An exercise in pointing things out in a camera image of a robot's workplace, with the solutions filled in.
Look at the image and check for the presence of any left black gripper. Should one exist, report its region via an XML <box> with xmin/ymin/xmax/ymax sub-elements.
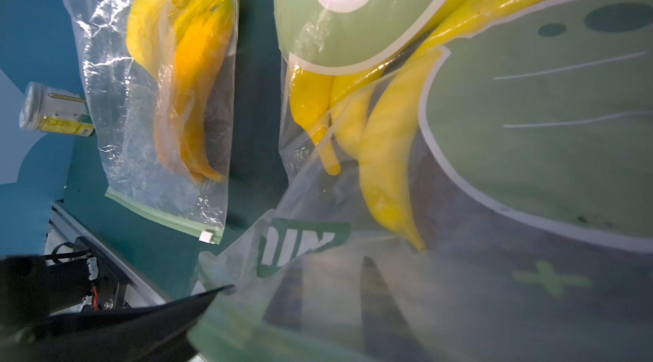
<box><xmin>1</xmin><ymin>256</ymin><xmax>231</xmax><ymax>361</ymax></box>

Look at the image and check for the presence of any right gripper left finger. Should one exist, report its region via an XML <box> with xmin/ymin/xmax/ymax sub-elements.
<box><xmin>263</xmin><ymin>262</ymin><xmax>304</xmax><ymax>331</ymax></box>

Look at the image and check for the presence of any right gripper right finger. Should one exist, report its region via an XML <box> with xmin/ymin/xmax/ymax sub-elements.
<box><xmin>360</xmin><ymin>257</ymin><xmax>432</xmax><ymax>361</ymax></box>

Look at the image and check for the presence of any yellow banana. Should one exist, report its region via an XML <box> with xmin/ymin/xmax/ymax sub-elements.
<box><xmin>358</xmin><ymin>0</ymin><xmax>546</xmax><ymax>251</ymax></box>

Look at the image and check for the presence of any green printed zip bag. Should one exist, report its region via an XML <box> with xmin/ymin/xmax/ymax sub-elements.
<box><xmin>188</xmin><ymin>0</ymin><xmax>652</xmax><ymax>361</ymax></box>

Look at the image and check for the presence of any orange banana bag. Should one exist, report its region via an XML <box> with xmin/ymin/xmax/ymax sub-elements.
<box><xmin>153</xmin><ymin>0</ymin><xmax>235</xmax><ymax>184</ymax></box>
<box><xmin>173</xmin><ymin>0</ymin><xmax>225</xmax><ymax>44</ymax></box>

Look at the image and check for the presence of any yellow banana bag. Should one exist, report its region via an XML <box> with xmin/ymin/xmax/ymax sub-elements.
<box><xmin>275</xmin><ymin>0</ymin><xmax>467</xmax><ymax>175</ymax></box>
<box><xmin>126</xmin><ymin>0</ymin><xmax>191</xmax><ymax>79</ymax></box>

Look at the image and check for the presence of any left clear zip bag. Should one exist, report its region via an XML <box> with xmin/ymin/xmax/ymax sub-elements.
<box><xmin>63</xmin><ymin>0</ymin><xmax>239</xmax><ymax>244</ymax></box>

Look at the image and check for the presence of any yellow banana top left bag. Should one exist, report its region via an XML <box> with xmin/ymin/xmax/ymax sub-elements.
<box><xmin>126</xmin><ymin>0</ymin><xmax>191</xmax><ymax>79</ymax></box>

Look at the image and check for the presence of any small round labelled jar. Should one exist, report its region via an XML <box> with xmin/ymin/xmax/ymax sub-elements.
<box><xmin>19</xmin><ymin>82</ymin><xmax>95</xmax><ymax>137</ymax></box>

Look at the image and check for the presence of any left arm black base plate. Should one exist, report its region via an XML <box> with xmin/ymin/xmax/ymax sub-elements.
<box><xmin>44</xmin><ymin>236</ymin><xmax>129</xmax><ymax>314</ymax></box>

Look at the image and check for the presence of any aluminium front rail frame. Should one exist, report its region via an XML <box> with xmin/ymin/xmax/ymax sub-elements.
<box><xmin>49</xmin><ymin>201</ymin><xmax>171</xmax><ymax>311</ymax></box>

